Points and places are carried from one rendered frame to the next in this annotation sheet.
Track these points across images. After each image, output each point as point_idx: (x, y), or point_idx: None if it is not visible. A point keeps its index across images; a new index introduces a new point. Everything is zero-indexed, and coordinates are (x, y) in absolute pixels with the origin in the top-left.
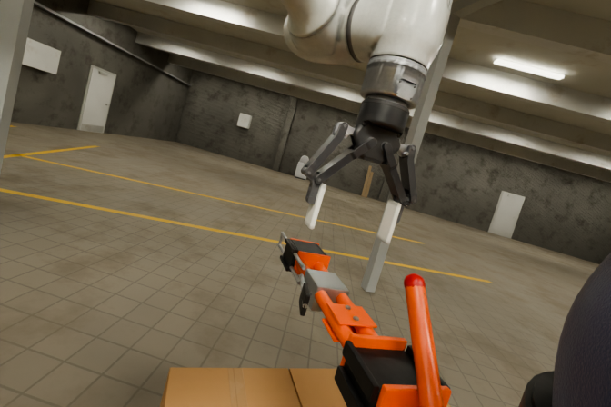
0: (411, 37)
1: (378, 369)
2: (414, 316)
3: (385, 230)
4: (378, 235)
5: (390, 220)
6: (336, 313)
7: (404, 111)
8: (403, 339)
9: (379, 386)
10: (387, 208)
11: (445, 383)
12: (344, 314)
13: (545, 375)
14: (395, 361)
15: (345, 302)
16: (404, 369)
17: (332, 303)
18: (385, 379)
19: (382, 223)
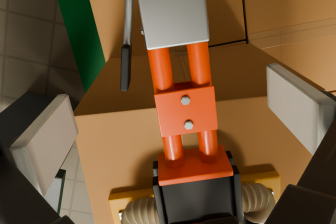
0: None
1: (180, 203)
2: None
3: (277, 103)
4: (268, 73)
5: (290, 122)
6: (162, 120)
7: None
8: (229, 174)
9: (172, 220)
10: (304, 104)
11: (240, 218)
12: (173, 118)
13: None
14: (206, 189)
15: (194, 67)
16: (210, 197)
17: (161, 96)
18: (182, 212)
19: (282, 82)
